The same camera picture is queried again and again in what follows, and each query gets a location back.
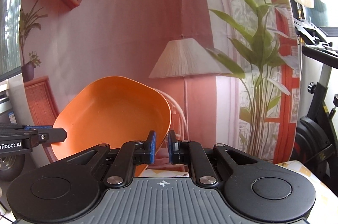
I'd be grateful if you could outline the orange square plate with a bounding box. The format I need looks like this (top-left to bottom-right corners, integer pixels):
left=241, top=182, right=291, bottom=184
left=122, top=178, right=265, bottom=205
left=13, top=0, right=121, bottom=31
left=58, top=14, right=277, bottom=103
left=50, top=76, right=173, bottom=178

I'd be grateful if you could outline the printed room backdrop cloth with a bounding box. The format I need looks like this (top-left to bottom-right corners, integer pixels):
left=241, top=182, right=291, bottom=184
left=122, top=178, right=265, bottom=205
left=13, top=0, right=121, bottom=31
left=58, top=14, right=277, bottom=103
left=22, top=0, right=300, bottom=163

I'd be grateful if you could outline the black exercise bike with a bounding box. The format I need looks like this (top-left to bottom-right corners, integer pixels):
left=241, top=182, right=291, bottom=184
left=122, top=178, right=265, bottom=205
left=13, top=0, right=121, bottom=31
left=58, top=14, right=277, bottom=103
left=290, top=18, right=337, bottom=194

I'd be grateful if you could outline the floral checkered tablecloth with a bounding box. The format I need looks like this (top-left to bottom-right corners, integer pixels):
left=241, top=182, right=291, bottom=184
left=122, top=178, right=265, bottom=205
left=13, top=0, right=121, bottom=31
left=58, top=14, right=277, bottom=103
left=140, top=160, right=333, bottom=198

